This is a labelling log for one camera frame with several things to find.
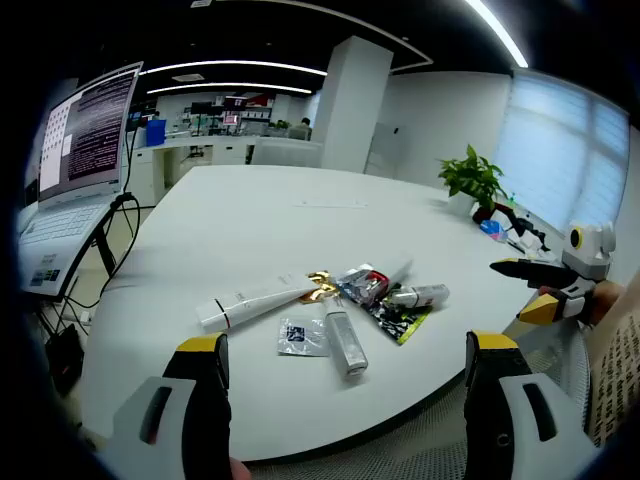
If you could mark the green plant in white pot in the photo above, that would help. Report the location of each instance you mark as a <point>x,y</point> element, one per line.
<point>470,175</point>

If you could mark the clear skincare sachet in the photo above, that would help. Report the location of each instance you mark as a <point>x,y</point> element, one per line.
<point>300,337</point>

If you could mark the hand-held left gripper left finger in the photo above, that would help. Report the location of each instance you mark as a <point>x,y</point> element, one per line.
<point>200,400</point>

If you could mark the black power adapter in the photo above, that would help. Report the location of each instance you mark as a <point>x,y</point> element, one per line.
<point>65,360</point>

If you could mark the blue bin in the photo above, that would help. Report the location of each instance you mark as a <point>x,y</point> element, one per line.
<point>156,132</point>

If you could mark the black green skincare sachet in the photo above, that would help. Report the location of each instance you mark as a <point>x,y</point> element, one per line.
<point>400,325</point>

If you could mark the white window blind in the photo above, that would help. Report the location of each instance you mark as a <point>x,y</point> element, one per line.
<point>555,150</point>

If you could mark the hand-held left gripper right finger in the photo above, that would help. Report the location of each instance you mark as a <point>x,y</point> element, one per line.
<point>500,400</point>

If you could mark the small white skincare spray bottle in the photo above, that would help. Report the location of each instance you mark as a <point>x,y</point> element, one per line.
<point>345,345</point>
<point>425,295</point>

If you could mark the person's printed shirt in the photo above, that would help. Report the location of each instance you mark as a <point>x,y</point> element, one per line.
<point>620,365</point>

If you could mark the white skincare tube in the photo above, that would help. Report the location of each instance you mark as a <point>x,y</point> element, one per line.
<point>255,300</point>

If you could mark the background display shelves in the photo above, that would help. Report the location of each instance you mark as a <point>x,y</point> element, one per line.
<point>225,115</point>

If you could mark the person's right hand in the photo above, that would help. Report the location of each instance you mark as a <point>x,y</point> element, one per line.
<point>607,300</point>

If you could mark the white laptop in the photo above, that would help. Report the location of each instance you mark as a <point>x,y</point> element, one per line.
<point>90,125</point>

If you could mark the blue packet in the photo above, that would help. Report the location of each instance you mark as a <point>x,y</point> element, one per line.
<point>492,230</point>

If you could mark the gold skincare sachet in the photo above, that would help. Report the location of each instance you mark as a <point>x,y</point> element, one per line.
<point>320,290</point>

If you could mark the white mesh office chair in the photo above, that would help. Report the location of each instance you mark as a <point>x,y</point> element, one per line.
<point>555,370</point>

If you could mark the dark red pot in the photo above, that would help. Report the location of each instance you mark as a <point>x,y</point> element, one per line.
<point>484,214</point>

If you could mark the silver skincare sachet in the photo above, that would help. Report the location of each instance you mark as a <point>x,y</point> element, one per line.
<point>347,291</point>

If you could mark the red collar skincare pump bottle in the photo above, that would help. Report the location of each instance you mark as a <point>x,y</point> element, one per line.
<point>400,272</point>

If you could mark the person's left hand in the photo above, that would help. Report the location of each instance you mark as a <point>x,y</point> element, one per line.
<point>239,470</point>

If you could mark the black device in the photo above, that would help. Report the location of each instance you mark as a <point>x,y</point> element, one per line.
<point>520,222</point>

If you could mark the black laptop stand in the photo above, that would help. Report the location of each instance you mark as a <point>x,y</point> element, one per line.
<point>106,250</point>

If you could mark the white counter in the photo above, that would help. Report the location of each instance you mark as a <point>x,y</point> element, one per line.
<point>200,150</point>

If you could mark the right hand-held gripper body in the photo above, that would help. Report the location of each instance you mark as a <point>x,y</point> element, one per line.
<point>590,255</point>

